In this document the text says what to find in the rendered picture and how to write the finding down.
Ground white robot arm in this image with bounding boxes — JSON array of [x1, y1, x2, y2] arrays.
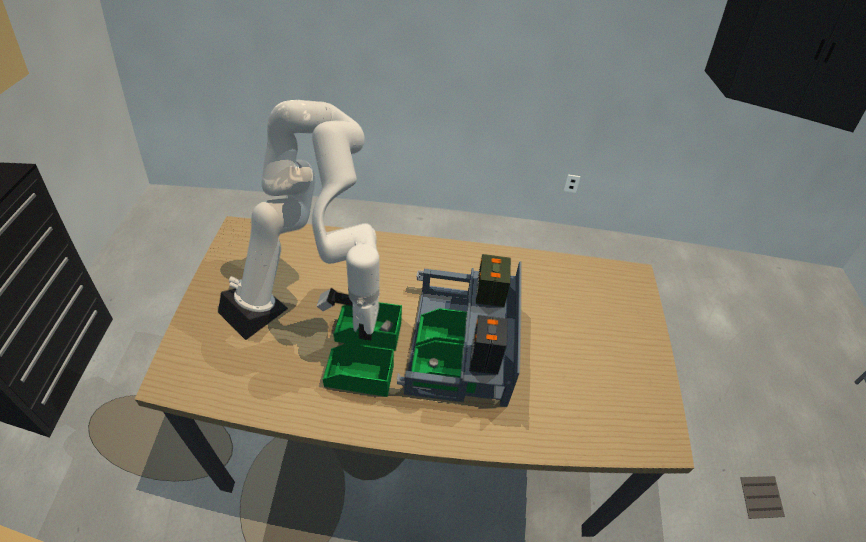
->
[[229, 100, 380, 312]]

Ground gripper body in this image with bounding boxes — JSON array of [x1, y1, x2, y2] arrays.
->
[[350, 297, 379, 335]]

